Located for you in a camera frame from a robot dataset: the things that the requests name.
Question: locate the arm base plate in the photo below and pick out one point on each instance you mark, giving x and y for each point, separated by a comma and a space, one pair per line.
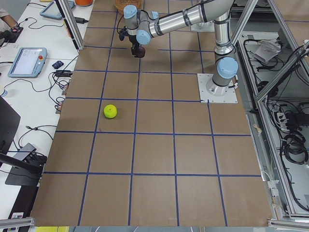
203, 27
211, 93

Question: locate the black monitor stand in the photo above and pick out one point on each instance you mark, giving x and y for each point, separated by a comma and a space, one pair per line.
23, 172

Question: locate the dark blue small pouch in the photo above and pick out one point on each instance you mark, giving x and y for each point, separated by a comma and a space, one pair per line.
57, 64

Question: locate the dark red apple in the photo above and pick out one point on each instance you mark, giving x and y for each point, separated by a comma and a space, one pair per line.
139, 52

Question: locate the grey usb hub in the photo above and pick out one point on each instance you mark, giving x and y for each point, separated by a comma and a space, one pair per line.
25, 152

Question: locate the black power adapter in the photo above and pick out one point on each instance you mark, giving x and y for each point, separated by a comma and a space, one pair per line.
80, 20

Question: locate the aluminium frame post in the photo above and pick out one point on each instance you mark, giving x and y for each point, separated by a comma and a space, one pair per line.
70, 23

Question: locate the orange round object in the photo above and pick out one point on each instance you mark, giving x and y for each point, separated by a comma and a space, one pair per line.
84, 3

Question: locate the near teach pendant tablet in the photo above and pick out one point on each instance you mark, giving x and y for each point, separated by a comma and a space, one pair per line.
28, 62

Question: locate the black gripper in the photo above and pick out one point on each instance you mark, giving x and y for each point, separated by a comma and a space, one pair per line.
133, 40

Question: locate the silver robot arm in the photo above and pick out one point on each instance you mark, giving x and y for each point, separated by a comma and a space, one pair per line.
141, 26

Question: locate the green apple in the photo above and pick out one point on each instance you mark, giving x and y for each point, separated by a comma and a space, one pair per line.
110, 111

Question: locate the far teach pendant tablet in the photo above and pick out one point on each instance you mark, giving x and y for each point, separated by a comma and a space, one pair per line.
52, 11

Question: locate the white power strip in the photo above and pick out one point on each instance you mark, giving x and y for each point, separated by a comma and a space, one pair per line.
281, 120

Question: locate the teach pendant tablet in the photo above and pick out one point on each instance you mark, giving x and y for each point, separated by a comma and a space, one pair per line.
28, 62
52, 11

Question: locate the woven wicker basket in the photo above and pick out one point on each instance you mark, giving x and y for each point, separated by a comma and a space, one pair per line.
121, 4

